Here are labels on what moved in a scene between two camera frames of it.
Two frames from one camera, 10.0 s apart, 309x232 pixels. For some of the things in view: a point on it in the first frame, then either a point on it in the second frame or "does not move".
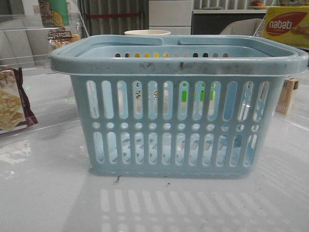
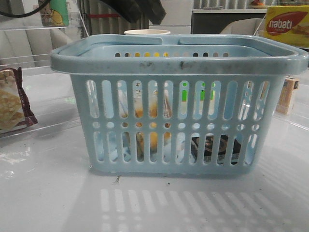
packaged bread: x=58 y=39 to x=138 y=112
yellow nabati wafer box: x=289 y=24 does not move
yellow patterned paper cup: x=147 y=32 does not move
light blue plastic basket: x=196 y=107 does not move
